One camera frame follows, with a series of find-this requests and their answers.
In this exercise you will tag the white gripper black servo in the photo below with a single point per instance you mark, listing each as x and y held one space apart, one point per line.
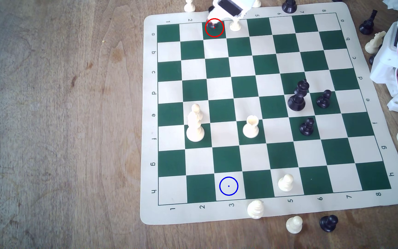
217 12

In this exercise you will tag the white chess pawn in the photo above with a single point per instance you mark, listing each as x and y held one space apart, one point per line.
285 183
189 6
256 3
294 224
255 210
195 108
235 26

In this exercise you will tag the green and white chess mat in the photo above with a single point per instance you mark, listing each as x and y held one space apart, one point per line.
219 86

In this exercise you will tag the black chess piece wide base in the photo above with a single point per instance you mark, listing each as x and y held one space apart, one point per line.
289 6

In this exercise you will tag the tall white chess queen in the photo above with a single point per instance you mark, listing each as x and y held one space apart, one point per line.
195 131

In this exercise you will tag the black chess king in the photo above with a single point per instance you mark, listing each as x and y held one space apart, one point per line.
297 100

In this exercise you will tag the black chess pawn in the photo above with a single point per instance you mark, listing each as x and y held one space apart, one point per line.
328 223
323 100
371 60
306 128

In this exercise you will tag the black chess bishop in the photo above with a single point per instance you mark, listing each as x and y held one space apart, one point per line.
367 26

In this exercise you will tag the white chess knight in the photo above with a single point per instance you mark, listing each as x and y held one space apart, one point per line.
374 43

